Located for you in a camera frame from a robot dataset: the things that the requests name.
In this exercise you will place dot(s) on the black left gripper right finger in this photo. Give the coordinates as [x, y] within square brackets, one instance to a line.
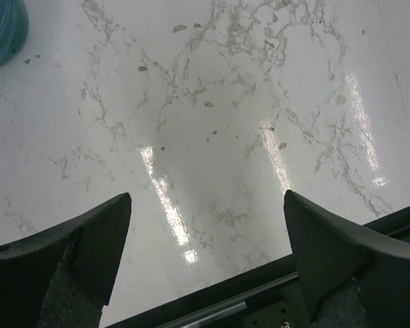
[358, 272]

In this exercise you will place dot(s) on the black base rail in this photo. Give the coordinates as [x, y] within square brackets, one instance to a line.
[255, 288]

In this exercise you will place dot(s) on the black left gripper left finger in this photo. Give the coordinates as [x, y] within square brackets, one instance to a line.
[64, 276]

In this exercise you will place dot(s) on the teal plastic bin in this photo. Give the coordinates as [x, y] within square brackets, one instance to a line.
[14, 25]

